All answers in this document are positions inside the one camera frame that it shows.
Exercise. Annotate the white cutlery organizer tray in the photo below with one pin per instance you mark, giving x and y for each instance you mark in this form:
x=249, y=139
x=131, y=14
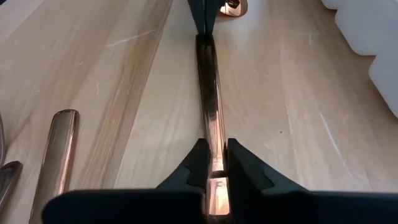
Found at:
x=367, y=31

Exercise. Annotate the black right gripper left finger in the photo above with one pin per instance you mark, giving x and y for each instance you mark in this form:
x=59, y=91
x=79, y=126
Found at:
x=124, y=208

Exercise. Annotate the copper table knife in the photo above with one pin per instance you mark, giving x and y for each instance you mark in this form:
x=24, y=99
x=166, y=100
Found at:
x=214, y=124

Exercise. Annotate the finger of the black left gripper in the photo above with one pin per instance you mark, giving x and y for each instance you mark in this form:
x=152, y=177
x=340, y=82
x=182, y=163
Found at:
x=197, y=12
x=212, y=12

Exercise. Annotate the copper fork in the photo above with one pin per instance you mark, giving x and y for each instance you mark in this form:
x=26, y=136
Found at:
x=9, y=177

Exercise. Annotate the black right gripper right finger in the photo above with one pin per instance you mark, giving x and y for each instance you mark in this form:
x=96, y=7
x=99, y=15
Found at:
x=311, y=210

